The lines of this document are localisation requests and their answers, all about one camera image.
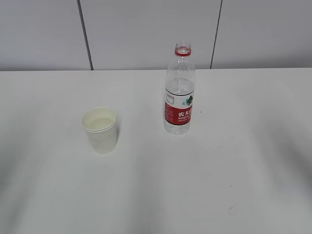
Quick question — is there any clear water bottle red label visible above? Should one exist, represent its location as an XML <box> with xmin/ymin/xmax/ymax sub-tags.
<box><xmin>164</xmin><ymin>42</ymin><xmax>195</xmax><ymax>135</ymax></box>

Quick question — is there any white paper cup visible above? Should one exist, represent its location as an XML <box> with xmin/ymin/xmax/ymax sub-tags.
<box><xmin>81</xmin><ymin>107</ymin><xmax>117</xmax><ymax>154</ymax></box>

